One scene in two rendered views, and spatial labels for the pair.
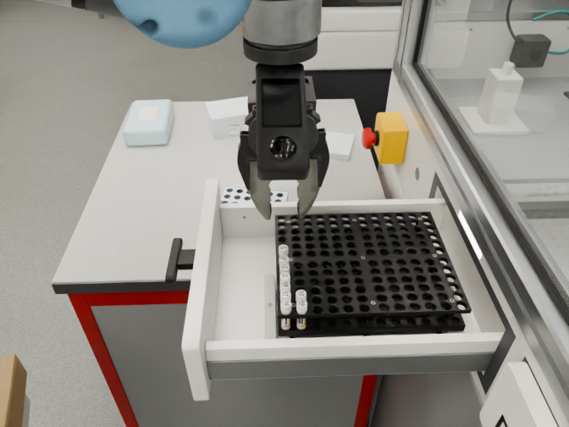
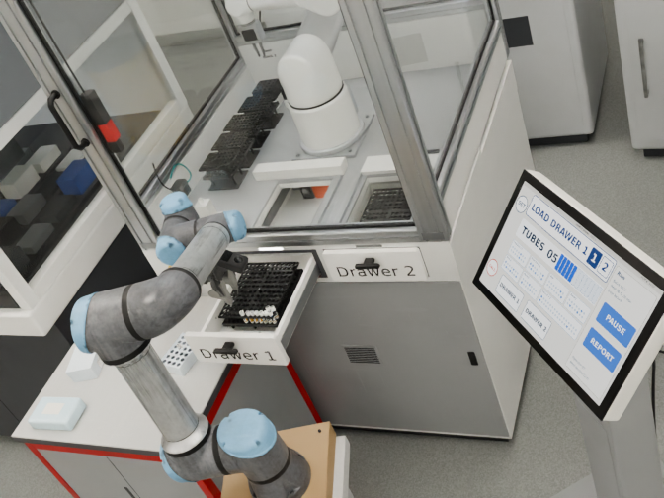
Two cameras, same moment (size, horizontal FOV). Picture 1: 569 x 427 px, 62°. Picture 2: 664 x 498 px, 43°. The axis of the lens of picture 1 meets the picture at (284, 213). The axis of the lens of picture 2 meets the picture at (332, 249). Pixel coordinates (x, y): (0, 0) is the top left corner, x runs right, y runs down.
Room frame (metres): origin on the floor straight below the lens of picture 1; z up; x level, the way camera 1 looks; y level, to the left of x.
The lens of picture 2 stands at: (-0.88, 1.32, 2.38)
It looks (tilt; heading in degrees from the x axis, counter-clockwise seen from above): 37 degrees down; 306
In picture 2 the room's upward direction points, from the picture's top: 23 degrees counter-clockwise
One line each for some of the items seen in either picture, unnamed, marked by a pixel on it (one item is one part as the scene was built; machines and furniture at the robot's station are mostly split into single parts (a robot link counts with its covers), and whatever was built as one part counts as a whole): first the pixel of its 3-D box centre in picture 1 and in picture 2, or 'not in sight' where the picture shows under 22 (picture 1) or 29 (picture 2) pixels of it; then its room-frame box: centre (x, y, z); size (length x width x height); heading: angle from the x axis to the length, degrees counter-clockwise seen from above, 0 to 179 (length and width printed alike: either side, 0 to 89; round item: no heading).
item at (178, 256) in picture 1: (184, 259); (227, 347); (0.42, 0.13, 0.91); 0.07 x 0.04 x 0.01; 2
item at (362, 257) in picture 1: (360, 274); (263, 296); (0.43, -0.10, 0.87); 0.22 x 0.18 x 0.06; 92
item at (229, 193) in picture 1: (251, 208); (183, 354); (0.68, 0.06, 0.78); 0.12 x 0.08 x 0.04; 81
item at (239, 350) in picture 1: (367, 276); (265, 295); (0.43, -0.11, 0.86); 0.40 x 0.26 x 0.06; 92
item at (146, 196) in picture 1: (247, 287); (191, 439); (0.83, 0.10, 0.38); 0.62 x 0.58 x 0.76; 2
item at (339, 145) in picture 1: (323, 143); not in sight; (0.92, -0.09, 0.77); 0.13 x 0.09 x 0.02; 75
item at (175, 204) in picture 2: not in sight; (181, 215); (0.45, 0.01, 1.27); 0.09 x 0.08 x 0.11; 108
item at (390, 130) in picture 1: (388, 138); not in sight; (0.76, -0.19, 0.88); 0.07 x 0.05 x 0.07; 2
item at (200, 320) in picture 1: (207, 276); (235, 348); (0.42, 0.10, 0.87); 0.29 x 0.02 x 0.11; 2
